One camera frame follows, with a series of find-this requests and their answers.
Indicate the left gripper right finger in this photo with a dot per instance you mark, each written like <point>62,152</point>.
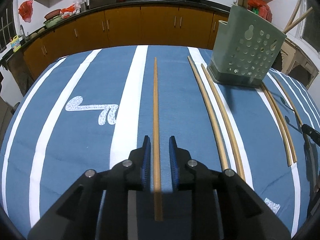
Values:
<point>223,206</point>

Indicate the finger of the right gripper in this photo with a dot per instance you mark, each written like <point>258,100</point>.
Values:
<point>312,133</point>

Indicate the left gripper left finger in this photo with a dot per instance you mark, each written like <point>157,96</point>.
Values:
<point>95,206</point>

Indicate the orange lower kitchen cabinets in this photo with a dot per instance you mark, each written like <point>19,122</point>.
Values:
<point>135,25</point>

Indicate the wooden chopstick pair inner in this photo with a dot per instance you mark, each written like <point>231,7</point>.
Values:
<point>290,140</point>

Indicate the wooden chopstick pair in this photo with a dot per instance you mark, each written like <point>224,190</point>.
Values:
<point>277,124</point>
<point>290,140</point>

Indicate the wooden chopstick pair outer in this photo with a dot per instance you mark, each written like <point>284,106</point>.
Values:
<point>277,124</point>

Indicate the beige carved side cabinet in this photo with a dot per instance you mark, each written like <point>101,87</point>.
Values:
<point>293,62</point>

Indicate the blue white striped tablecloth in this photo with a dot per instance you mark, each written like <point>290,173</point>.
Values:
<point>90,110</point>

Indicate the window with bars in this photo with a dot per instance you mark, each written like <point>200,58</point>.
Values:
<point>311,33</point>

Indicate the green perforated utensil holder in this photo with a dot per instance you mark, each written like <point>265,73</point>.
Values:
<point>245,48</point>

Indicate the red bags and bottles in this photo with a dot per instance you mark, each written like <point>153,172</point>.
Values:
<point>260,8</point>

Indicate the yellow detergent bottle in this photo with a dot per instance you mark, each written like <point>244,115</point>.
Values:
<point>15,43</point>

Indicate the bowls and red items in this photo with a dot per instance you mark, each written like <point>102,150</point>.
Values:
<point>58,15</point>

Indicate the left side window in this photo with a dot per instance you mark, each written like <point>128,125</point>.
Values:
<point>7,26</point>

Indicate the red hanging bag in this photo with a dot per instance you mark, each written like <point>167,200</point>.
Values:
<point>26,10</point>

